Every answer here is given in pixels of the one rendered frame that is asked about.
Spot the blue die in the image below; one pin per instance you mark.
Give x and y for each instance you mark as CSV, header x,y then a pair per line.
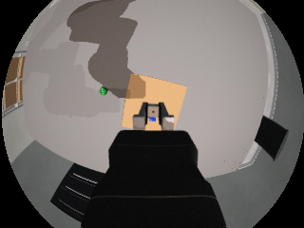
x,y
152,119

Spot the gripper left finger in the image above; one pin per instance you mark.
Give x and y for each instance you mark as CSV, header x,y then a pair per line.
x,y
140,120

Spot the green die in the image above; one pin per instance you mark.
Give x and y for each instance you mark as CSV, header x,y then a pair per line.
x,y
103,90

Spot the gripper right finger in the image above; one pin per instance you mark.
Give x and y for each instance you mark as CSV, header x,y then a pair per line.
x,y
166,121

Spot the white die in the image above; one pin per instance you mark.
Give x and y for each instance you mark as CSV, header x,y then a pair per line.
x,y
153,110

